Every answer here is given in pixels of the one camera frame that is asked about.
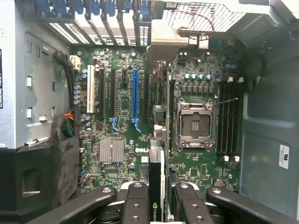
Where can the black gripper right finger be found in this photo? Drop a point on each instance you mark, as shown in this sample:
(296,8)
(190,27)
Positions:
(191,207)

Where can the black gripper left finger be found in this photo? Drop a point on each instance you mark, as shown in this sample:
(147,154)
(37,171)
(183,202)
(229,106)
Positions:
(136,205)

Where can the silver coin cell battery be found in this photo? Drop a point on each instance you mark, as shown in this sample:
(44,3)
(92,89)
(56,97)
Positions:
(218,182)

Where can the grey chipset heatsink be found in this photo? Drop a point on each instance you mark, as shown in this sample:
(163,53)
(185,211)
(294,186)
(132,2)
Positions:
(112,151)

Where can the green motherboard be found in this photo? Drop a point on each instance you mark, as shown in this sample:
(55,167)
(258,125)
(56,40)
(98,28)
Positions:
(121,130)

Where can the metal CPU socket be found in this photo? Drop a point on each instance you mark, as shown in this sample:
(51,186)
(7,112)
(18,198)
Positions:
(196,123)

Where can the black RAM slot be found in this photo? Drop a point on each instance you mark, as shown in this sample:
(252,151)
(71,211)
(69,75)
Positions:
(222,116)
(232,116)
(227,116)
(173,116)
(237,116)

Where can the black plastic fan shroud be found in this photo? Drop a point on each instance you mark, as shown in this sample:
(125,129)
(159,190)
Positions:
(35,175)

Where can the white case sticker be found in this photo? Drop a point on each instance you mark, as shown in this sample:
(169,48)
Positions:
(284,156)

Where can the long black expansion slot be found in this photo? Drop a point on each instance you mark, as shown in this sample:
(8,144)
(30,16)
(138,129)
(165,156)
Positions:
(113,93)
(146,98)
(102,93)

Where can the blue expansion slot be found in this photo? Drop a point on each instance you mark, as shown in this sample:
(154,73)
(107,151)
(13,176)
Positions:
(135,93)

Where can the thin metal locking lever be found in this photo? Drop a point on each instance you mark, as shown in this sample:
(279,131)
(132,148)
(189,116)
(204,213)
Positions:
(227,101)

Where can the black open PC case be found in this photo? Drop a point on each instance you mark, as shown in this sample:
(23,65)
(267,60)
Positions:
(268,116)

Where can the white expansion slot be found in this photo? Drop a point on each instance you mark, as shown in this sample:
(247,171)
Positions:
(91,88)

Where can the short black expansion slot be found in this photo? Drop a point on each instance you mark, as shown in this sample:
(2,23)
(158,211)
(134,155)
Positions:
(125,77)

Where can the white power connector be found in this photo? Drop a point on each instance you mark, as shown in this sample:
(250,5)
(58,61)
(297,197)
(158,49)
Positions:
(75,62)

